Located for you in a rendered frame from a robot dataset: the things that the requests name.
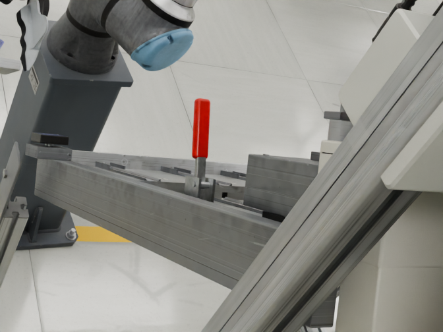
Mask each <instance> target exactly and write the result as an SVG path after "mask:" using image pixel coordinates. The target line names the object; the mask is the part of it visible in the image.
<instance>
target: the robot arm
mask: <svg viewBox="0 0 443 332"><path fill-rule="evenodd" d="M197 1H198V0H70V1H69V4H68V7H67V10H66V11H65V13H64V14H63V15H62V16H61V17H60V19H59V20H58V21H57V22H56V23H55V24H54V25H53V26H52V27H51V30H50V31H49V35H48V37H47V47H48V49H49V51H50V53H51V54H52V55H53V57H54V58H55V59H56V60H58V61H59V62H60V63H61V64H62V65H64V66H66V67H67V68H69V69H72V70H74V71H77V72H81V73H84V74H103V73H106V72H109V71H110V70H111V69H112V68H113V67H114V66H115V63H116V61H117V58H118V55H119V45H120V46H121V47H122V48H123V49H124V50H125V51H126V52H127V53H128V54H129V55H130V56H131V59H132V60H133V61H136V62H137V63H138V64H139V65H140V66H141V67H142V68H143V69H145V70H148V71H157V70H162V69H164V68H166V67H168V66H170V65H172V64H173V63H175V62H176V61H178V60H179V59H180V58H181V57H182V56H183V55H184V54H185V53H186V52H187V51H188V50H189V48H190V47H191V45H192V43H193V39H194V36H193V34H192V31H191V30H190V29H189V27H190V25H191V24H192V22H193V21H194V19H195V13H194V5H195V3H196V2H197ZM48 13H49V0H27V5H25V6H24V7H23V8H21V9H20V10H19V11H18V12H17V14H16V19H17V22H18V25H19V26H20V28H21V32H22V35H21V38H20V44H21V47H22V53H21V58H20V60H21V63H22V66H23V69H24V71H29V70H30V68H31V67H32V65H33V64H34V62H35V60H36V58H37V56H38V53H39V50H40V46H41V43H42V40H43V38H44V36H45V35H46V33H47V30H48V19H47V16H48Z"/></svg>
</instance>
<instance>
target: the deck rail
mask: <svg viewBox="0 0 443 332"><path fill-rule="evenodd" d="M34 195H35V196H37V197H40V198H42V199H44V200H46V201H48V202H50V203H52V204H54V205H56V206H59V207H60V208H63V209H65V210H67V211H69V212H71V213H73V214H75V215H77V216H79V217H81V218H83V219H85V220H87V221H89V222H91V223H93V224H96V225H98V226H100V227H102V228H104V229H106V230H108V231H110V232H112V233H115V234H117V235H119V236H121V237H123V238H125V239H127V240H129V241H131V242H133V243H135V244H137V245H139V246H141V247H143V248H145V249H147V250H149V251H152V252H154V253H156V254H158V255H160V256H162V257H164V258H166V259H168V260H171V261H173V262H175V263H177V264H179V265H181V266H183V267H185V268H187V269H189V270H191V271H193V272H195V273H197V274H199V275H201V276H203V277H205V278H208V279H210V280H212V281H214V282H216V283H218V284H220V285H222V286H224V287H227V288H229V289H231V290H232V289H233V288H234V286H235V285H236V284H237V283H238V281H239V279H240V278H241V277H242V276H243V274H244V273H245V271H246V270H247V269H248V268H249V266H250V265H251V263H252V262H253V261H254V259H255V258H256V257H257V255H258V254H259V253H260V251H261V250H262V249H263V247H264V246H265V245H266V243H267V242H268V241H269V239H270V238H271V237H272V235H273V234H274V233H275V231H276V230H277V229H278V227H279V226H280V225H281V223H280V222H278V221H274V220H271V219H267V218H265V217H261V216H257V215H253V214H251V213H247V212H244V211H240V210H238V209H233V208H230V207H226V206H223V205H219V204H215V203H213V202H209V201H206V200H202V199H199V198H195V197H192V196H188V195H186V194H182V193H179V192H175V191H172V190H168V189H165V188H161V187H159V186H154V185H152V184H148V183H145V182H141V181H138V180H134V179H130V178H127V177H123V176H121V175H116V174H114V173H110V172H107V171H103V170H100V169H96V168H93V167H89V166H87V165H83V164H79V163H76V162H73V161H64V160H54V159H38V161H37V169H36V183H35V191H34ZM337 289H338V288H336V289H335V290H334V292H333V293H332V294H331V295H330V296H329V297H328V298H327V299H326V300H325V301H324V302H323V304H322V305H321V306H320V307H319V308H318V309H317V311H315V313H313V315H312V316H311V317H310V318H309V319H308V320H307V322H306V323H305V324H304V325H306V326H307V327H310V328H323V327H333V324H334V312H335V306H336V295H337Z"/></svg>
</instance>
